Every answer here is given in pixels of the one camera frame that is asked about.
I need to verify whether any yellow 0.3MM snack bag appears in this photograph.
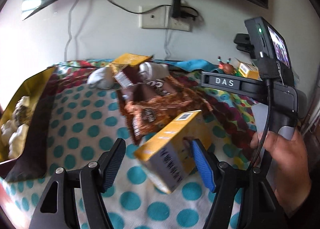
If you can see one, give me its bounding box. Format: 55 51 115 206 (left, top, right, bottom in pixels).
110 53 153 74

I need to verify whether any brown 0.3MM snack bag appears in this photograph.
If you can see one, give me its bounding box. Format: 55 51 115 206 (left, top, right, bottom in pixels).
114 66 179 103

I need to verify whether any colourful polka dot cloth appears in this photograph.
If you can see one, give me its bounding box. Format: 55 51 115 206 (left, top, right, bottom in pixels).
0 59 266 229

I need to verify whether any yellow white medicine box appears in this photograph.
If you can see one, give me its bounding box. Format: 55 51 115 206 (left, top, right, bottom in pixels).
134 110 212 194

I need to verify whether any grey white wall cable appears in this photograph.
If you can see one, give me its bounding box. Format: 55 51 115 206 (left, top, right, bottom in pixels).
63 0 85 62

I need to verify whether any white wall socket plate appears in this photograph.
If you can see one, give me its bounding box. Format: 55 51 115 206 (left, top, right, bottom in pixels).
138 6 191 32

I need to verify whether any brown snail figurine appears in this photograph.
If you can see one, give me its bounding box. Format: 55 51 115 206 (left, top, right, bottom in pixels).
217 56 235 75

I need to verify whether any black camera clamp mount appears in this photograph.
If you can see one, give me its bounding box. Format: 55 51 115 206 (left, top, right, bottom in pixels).
233 33 255 59

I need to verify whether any black power adapter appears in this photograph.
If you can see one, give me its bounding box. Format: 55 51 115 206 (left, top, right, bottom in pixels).
171 0 198 21

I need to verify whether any gold rectangular tin box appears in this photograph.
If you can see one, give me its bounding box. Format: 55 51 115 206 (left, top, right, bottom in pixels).
1 67 59 182

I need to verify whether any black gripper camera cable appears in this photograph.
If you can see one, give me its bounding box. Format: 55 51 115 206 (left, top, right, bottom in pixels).
246 78 275 169

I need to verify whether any black action camera with screen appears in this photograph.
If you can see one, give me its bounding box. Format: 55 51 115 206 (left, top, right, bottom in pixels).
245 17 295 87

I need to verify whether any small yellow box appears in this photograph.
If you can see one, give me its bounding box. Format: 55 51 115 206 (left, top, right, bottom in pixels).
235 59 260 80

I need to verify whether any brown patterned snack bag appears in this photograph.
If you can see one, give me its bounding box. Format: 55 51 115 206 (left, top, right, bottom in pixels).
117 75 213 145

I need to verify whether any person's right hand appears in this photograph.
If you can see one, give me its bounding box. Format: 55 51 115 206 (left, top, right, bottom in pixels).
263 130 311 214

